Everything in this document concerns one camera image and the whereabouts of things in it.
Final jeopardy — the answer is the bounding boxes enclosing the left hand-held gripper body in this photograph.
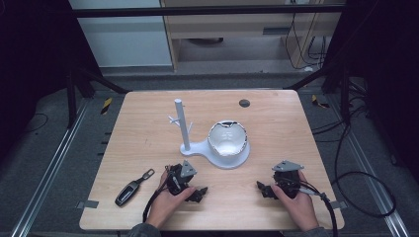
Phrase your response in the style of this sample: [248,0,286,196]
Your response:
[165,159,199,198]

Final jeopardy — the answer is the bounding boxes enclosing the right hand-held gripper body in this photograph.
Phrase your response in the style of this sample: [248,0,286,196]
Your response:
[271,159,305,199]

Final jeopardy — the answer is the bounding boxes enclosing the person's left hand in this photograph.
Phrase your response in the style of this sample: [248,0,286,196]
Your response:
[145,169,198,230]

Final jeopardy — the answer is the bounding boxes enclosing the person's right hand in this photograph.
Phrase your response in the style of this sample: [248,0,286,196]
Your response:
[271,171,320,232]

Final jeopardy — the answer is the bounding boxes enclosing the white stand with round base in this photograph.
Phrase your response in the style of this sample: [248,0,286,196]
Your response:
[167,98,251,171]

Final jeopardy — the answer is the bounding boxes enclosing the black car key fob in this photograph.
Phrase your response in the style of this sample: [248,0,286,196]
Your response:
[114,168,156,208]

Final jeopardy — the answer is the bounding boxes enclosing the grey tape strip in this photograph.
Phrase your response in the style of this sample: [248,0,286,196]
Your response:
[329,199,349,210]
[75,199,100,210]

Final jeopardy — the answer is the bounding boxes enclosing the yellow black floor tape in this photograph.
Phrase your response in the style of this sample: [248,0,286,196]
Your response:
[100,97,114,116]
[310,94,331,110]

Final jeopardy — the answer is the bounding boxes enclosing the white cabinet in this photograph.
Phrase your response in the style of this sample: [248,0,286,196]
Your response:
[68,0,174,69]

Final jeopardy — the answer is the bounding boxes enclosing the wooden cabinet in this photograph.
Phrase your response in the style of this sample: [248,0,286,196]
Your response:
[159,0,345,72]

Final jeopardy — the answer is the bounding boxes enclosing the black curtain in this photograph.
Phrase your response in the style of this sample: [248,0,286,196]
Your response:
[324,0,419,186]
[0,0,103,159]

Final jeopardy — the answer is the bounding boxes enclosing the left hand-held gripper cable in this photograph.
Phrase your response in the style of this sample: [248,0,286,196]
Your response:
[141,166,172,223]

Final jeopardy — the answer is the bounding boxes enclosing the hand-held gripper cable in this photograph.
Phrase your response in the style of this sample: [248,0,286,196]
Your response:
[290,177,339,237]
[141,166,172,223]

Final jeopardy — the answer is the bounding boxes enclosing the right hand-held gripper cable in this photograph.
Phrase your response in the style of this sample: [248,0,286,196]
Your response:
[290,177,339,237]

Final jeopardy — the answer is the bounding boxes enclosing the aluminium floor rail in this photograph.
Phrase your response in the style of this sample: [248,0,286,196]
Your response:
[9,98,91,237]
[324,93,411,237]

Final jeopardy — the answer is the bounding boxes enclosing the black looped floor cable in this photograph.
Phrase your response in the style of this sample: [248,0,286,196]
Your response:
[310,108,397,219]

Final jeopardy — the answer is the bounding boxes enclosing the black frame leg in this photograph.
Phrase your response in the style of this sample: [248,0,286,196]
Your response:
[65,67,131,130]
[283,62,352,124]

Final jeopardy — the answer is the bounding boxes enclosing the black hanging cables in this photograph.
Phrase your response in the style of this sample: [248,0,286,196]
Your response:
[284,0,328,71]

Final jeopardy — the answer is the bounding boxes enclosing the black horizontal frame bar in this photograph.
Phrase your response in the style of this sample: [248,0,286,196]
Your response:
[71,3,348,19]

